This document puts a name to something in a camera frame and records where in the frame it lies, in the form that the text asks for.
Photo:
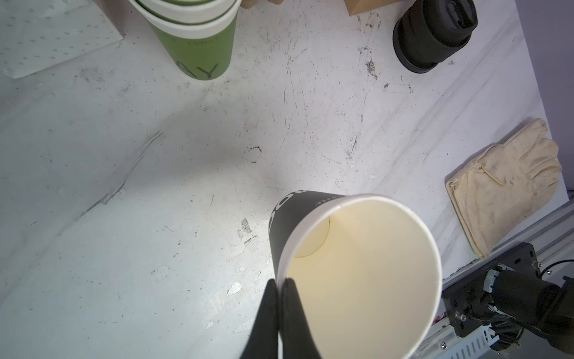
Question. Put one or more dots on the stack of green paper cups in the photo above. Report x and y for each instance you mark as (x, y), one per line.
(198, 35)

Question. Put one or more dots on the stack of black cup lids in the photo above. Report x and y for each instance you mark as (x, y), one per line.
(431, 31)

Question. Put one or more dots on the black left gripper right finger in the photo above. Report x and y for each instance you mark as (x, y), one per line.
(295, 334)

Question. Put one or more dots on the beige work glove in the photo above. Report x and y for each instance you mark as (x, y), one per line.
(504, 185)

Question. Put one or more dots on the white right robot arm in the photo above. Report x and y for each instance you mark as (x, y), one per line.
(507, 296)

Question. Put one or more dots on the black paper cup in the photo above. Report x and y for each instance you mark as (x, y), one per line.
(366, 268)

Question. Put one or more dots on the white paper gift bag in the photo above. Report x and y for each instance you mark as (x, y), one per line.
(36, 35)

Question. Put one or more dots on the brown cardboard napkin box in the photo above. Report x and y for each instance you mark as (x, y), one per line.
(356, 7)

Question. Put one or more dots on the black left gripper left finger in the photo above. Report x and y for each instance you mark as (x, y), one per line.
(263, 341)

